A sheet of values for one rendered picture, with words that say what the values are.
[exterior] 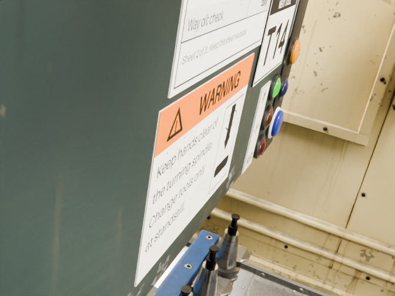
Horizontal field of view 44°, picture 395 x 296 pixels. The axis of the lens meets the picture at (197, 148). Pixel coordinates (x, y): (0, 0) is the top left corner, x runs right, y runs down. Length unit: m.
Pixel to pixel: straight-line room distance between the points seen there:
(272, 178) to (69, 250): 1.19
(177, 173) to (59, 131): 0.13
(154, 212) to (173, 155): 0.03
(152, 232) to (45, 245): 0.10
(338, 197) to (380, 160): 0.15
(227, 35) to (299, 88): 0.98
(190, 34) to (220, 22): 0.04
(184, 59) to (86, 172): 0.08
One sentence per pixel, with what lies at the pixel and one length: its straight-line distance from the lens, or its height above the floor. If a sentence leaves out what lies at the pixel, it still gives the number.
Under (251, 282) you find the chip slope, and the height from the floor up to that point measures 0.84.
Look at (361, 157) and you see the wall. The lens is 1.30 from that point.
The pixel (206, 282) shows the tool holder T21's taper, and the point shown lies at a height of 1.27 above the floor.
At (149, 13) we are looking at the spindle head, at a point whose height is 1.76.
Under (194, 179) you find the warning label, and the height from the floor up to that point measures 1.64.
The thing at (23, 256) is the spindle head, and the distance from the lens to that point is 0.17.
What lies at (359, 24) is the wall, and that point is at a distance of 1.22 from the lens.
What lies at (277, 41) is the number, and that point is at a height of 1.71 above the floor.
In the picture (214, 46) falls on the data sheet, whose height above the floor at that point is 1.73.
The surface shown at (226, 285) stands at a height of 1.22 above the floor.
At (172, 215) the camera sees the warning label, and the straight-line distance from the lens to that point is 0.29.
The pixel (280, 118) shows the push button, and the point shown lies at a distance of 0.53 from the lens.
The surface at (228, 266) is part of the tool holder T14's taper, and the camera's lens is 0.92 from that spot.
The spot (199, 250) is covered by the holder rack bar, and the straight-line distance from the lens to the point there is 0.94.
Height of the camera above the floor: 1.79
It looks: 25 degrees down
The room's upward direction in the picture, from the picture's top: 11 degrees clockwise
